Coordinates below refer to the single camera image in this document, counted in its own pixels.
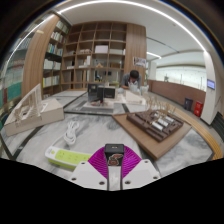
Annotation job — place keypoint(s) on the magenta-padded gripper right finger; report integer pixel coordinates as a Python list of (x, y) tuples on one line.
[(136, 171)]

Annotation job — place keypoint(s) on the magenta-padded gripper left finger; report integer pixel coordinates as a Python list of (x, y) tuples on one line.
[(90, 173)]

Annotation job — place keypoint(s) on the black charger block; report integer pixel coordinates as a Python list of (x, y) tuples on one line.
[(114, 155)]

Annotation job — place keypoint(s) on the green and white power strip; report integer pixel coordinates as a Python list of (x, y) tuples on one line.
[(66, 156)]

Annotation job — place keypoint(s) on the brown architectural model, wooden board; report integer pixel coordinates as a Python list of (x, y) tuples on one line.
[(156, 128)]

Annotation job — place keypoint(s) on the small white building model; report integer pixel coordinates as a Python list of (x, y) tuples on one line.
[(134, 97)]

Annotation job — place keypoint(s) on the curved wooden slat bench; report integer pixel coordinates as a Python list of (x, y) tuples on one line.
[(206, 136)]

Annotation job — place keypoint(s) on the white architectural model, beige base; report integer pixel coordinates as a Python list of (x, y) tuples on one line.
[(33, 115)]

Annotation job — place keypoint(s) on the black box display model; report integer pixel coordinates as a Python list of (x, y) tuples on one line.
[(96, 91)]

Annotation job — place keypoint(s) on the dark bin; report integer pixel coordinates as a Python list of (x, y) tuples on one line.
[(188, 104)]

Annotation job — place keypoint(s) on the person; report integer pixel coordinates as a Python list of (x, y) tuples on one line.
[(131, 80)]

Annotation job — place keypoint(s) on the dark shelf unit with books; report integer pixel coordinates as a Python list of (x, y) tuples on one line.
[(53, 63)]

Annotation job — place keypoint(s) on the glass-fronted bookcase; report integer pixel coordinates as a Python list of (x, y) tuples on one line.
[(11, 80)]

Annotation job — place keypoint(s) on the wall poster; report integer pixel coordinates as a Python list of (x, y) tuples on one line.
[(140, 62)]

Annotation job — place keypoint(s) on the wall-mounted screen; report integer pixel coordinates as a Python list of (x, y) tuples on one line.
[(210, 84)]

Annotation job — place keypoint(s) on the wooden wall shelf unit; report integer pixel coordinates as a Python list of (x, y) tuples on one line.
[(100, 48)]

